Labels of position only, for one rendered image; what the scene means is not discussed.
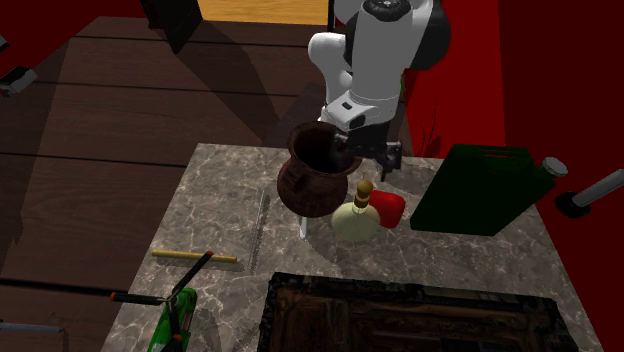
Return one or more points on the grey rod with black base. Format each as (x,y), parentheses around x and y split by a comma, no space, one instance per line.
(594,192)

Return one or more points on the dark patterned robot stand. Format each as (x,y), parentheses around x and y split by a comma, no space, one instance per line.
(414,322)

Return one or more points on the green tool with black rods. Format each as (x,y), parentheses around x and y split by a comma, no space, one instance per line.
(180,312)

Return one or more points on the yellow wooden stick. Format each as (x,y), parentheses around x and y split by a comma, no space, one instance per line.
(185,255)

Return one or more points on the red cup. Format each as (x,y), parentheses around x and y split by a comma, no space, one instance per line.
(391,209)

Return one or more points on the cream bottle with brown cork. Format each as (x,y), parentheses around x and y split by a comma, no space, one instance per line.
(356,222)

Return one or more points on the grey box-shaped object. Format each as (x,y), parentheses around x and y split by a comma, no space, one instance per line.
(17,80)

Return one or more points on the dark brown clay vase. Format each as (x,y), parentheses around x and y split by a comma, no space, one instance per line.
(307,187)

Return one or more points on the dark green canister grey cap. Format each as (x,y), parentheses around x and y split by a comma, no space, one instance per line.
(478,192)

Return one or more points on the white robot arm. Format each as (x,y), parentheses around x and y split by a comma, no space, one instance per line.
(378,58)

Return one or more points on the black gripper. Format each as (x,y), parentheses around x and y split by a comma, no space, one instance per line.
(370,141)

